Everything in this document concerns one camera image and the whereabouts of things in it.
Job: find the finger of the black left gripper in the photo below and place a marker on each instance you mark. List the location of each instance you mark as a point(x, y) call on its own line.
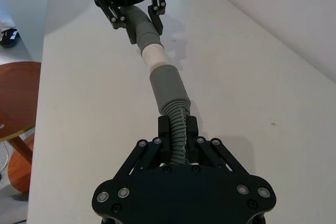
point(157, 11)
point(115, 16)

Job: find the black shoe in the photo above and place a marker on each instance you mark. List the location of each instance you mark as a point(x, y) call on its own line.
point(9, 37)

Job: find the round brown wooden stool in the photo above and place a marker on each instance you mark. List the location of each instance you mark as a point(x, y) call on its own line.
point(18, 95)

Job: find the grey elbow pipe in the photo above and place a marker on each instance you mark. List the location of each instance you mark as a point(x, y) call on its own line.
point(145, 31)

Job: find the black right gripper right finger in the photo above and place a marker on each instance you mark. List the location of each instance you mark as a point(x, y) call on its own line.
point(193, 140)

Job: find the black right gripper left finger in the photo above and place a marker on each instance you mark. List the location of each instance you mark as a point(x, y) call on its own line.
point(164, 140)

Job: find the white pipe connector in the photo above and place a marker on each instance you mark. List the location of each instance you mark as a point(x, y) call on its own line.
point(153, 56)

